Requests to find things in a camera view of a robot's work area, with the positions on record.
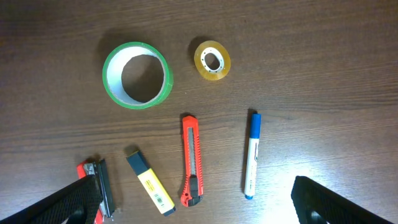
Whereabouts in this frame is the small yellow tape roll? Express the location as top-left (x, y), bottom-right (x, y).
top-left (193, 40), bottom-right (231, 81)

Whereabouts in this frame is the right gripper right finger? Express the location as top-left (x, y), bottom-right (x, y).
top-left (291, 176), bottom-right (391, 224)

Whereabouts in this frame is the orange stapler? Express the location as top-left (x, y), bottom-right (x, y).
top-left (76, 159), bottom-right (115, 224)

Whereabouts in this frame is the orange utility knife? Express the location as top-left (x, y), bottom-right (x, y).
top-left (180, 115), bottom-right (203, 207)

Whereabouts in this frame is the green tape roll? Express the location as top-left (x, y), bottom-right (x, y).
top-left (103, 42), bottom-right (174, 110)

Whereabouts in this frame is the blue white marker pen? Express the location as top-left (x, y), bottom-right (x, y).
top-left (244, 113), bottom-right (261, 200)

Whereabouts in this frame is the yellow highlighter marker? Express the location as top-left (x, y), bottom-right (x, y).
top-left (126, 151), bottom-right (176, 217)

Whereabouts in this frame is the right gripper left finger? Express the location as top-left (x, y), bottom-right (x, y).
top-left (1, 175), bottom-right (103, 224)

